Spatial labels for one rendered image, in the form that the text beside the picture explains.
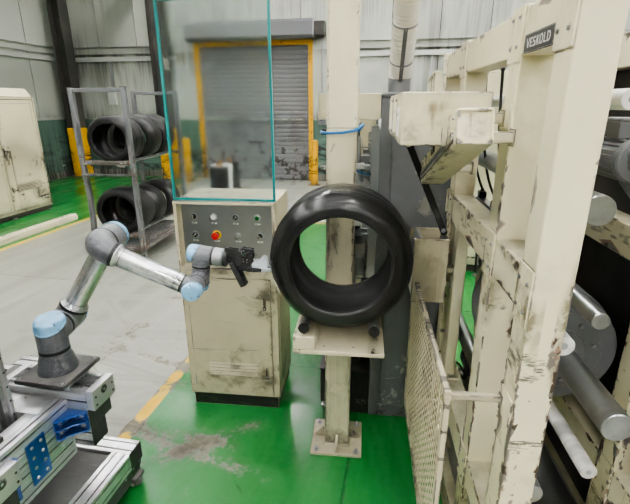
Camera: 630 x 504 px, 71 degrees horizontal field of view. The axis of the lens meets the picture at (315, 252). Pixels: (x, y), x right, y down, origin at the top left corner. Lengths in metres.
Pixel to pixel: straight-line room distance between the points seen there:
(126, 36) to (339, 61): 10.83
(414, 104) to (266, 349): 1.73
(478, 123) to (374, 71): 9.41
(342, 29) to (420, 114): 0.74
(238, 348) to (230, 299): 0.31
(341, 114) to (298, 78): 8.97
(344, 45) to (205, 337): 1.72
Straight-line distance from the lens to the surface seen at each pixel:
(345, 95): 1.94
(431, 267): 2.01
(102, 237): 1.85
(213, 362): 2.77
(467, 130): 1.25
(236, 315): 2.57
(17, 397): 2.24
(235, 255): 1.83
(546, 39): 1.25
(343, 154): 1.95
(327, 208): 1.61
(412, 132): 1.33
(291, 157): 10.95
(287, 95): 10.90
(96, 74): 13.04
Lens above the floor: 1.75
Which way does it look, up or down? 18 degrees down
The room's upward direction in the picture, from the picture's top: straight up
